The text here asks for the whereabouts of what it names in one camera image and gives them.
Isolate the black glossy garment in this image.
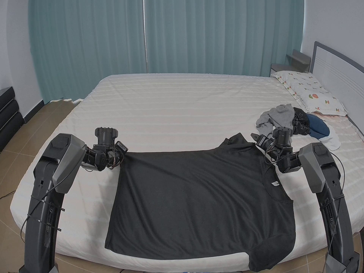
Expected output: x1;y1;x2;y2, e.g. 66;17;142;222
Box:
292;107;310;136

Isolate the bed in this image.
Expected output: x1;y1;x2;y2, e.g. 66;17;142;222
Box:
10;41;364;269

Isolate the black chest of drawers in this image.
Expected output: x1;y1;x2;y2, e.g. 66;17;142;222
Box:
0;86;23;153

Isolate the grey bedside table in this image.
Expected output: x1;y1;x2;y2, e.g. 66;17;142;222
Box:
270;49;311;74

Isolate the dark blue garment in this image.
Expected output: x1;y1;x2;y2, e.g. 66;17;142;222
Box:
307;114;330;139

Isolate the grey garment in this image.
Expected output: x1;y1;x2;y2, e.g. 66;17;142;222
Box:
255;104;295;136

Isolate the white garment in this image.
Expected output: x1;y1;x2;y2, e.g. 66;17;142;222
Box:
318;124;341;151

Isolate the blue-green curtain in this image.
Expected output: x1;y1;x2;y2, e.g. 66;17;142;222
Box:
28;0;148;103
144;0;303;76

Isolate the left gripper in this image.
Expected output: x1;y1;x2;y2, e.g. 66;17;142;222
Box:
107;140;128;168

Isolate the white printed pillow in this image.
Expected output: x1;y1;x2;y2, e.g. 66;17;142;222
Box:
270;71;349;116

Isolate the black T-shirt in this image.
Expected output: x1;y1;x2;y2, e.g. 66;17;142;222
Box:
105;133;297;272

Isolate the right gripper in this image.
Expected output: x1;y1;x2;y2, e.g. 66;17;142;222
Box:
250;133;275;153

